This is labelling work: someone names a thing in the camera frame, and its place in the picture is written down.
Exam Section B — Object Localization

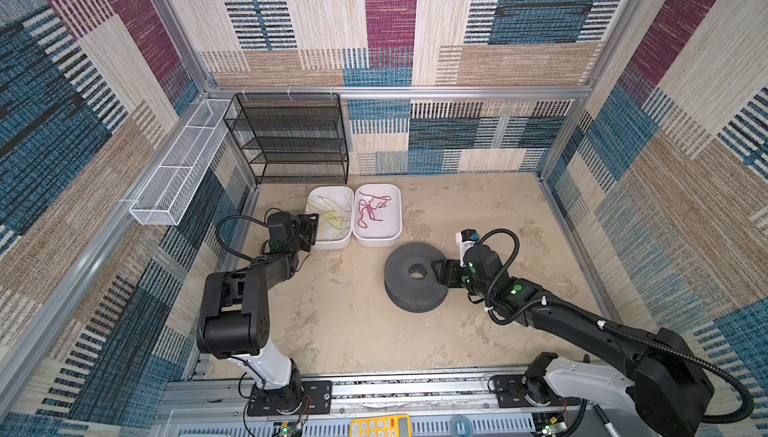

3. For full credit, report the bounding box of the blue tape roll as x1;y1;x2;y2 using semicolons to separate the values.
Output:
450;415;473;437

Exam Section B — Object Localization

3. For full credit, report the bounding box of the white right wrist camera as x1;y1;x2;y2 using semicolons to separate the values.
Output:
456;229;479;267

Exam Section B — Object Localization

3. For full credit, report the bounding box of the aluminium corner post right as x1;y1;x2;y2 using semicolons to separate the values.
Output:
538;0;644;187

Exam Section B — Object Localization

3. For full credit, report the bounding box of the yellow calculator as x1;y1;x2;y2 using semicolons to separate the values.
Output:
349;414;412;437

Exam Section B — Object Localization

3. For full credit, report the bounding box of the red cable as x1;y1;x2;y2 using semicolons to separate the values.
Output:
357;193;394;231

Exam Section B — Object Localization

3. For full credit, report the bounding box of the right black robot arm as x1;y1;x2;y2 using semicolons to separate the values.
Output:
430;229;755;436

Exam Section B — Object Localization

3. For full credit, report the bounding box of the black wire mesh shelf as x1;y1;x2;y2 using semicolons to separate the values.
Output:
224;93;350;185

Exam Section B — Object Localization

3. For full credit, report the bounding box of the aluminium corner post left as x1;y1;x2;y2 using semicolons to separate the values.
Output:
151;0;211;96

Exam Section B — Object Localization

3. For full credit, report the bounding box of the yellow cable in tray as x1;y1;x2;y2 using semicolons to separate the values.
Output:
308;193;353;240

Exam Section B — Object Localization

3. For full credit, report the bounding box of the aluminium horizontal back rail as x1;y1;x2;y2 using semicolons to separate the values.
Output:
207;85;593;101

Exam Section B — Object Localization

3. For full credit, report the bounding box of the white tray with yellow cables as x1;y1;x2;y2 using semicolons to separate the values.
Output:
305;186;354;250

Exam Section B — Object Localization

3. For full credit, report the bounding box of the aluminium corner post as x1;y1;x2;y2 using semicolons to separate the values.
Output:
538;0;644;187
151;0;211;96

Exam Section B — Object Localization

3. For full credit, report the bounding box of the white tray with red cable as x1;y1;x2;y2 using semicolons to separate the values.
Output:
352;183;403;248

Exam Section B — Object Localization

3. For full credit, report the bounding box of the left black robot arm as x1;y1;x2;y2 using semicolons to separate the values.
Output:
196;211;319;415

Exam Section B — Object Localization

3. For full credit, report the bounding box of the white wire mesh basket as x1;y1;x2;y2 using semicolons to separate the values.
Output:
129;99;229;226

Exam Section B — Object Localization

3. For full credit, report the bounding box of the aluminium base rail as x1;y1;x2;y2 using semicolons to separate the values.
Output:
155;364;667;437

